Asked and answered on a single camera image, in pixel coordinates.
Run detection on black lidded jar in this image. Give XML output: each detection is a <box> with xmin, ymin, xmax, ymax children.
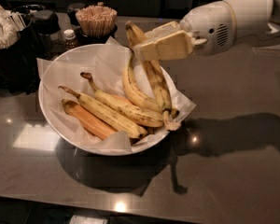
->
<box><xmin>33</xmin><ymin>9</ymin><xmax>65</xmax><ymax>60</ymax></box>

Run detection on white napkin packets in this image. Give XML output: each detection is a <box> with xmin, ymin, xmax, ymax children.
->
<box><xmin>0</xmin><ymin>5</ymin><xmax>26</xmax><ymax>49</ymax></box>

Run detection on white paper bowl liner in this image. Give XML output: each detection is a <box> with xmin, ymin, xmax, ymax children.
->
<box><xmin>36</xmin><ymin>36</ymin><xmax>197</xmax><ymax>152</ymax></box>

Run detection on orange banana at left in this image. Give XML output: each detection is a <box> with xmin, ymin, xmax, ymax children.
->
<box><xmin>62</xmin><ymin>99</ymin><xmax>117</xmax><ymax>140</ymax></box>

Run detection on dark round lid jar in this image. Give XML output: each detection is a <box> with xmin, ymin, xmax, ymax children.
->
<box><xmin>67</xmin><ymin>3</ymin><xmax>86</xmax><ymax>25</ymax></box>

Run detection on white gripper with vent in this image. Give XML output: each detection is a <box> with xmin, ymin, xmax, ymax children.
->
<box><xmin>133</xmin><ymin>1</ymin><xmax>235</xmax><ymax>61</ymax></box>

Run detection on white round bowl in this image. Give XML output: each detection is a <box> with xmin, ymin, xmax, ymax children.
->
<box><xmin>37</xmin><ymin>43</ymin><xmax>178</xmax><ymax>157</ymax></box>

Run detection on bundle of wooden stirrers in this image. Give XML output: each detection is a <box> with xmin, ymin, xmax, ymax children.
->
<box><xmin>76</xmin><ymin>5</ymin><xmax>117</xmax><ymax>37</ymax></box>

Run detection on small white-capped bottle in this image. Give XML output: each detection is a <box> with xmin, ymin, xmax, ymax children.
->
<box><xmin>63</xmin><ymin>29</ymin><xmax>79</xmax><ymax>49</ymax></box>

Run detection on spotted yellow banana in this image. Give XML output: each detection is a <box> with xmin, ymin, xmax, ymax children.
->
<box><xmin>59</xmin><ymin>86</ymin><xmax>147</xmax><ymax>139</ymax></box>
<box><xmin>80</xmin><ymin>72</ymin><xmax>163</xmax><ymax>128</ymax></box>
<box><xmin>125</xmin><ymin>21</ymin><xmax>181</xmax><ymax>131</ymax></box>

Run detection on black stirrer holder cup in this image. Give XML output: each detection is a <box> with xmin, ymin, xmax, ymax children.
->
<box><xmin>76</xmin><ymin>26</ymin><xmax>118</xmax><ymax>45</ymax></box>

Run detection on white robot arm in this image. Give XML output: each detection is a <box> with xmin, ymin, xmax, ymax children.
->
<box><xmin>133</xmin><ymin>0</ymin><xmax>280</xmax><ymax>61</ymax></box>

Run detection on black condiment caddy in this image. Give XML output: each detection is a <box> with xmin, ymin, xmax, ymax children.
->
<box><xmin>0</xmin><ymin>5</ymin><xmax>45</xmax><ymax>93</ymax></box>

